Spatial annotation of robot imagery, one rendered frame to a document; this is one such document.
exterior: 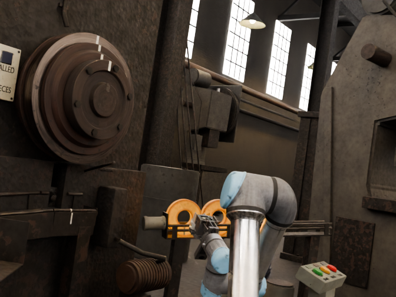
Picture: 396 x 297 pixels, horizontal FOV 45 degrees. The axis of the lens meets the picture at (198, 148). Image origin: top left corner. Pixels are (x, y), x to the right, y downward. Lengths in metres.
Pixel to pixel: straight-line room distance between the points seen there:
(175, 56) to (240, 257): 4.96
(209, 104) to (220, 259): 8.11
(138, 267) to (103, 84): 0.70
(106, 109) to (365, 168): 2.66
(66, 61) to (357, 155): 2.82
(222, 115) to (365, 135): 6.15
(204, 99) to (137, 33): 7.56
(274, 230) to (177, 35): 4.88
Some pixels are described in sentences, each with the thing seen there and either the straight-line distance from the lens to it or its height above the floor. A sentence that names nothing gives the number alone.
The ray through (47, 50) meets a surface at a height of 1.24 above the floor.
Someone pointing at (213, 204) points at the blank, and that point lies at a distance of 2.07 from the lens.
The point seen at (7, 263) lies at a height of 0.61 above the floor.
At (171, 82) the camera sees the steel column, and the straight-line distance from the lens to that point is 6.07.
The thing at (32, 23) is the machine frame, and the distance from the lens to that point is 1.83.
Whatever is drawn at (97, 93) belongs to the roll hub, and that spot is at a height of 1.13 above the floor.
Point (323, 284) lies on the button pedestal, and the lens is 1.83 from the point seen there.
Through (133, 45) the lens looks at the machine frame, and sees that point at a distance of 2.15.
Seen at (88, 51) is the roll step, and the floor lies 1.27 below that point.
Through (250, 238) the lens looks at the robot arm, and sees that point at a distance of 1.36.
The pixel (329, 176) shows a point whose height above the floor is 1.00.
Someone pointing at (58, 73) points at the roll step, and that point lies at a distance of 1.66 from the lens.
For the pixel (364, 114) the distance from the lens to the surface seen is 4.05.
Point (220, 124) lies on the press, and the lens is 9.87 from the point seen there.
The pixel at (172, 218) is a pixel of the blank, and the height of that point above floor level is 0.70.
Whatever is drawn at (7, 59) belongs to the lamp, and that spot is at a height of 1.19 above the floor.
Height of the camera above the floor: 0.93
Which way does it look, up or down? 2 degrees up
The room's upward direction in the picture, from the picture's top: 8 degrees clockwise
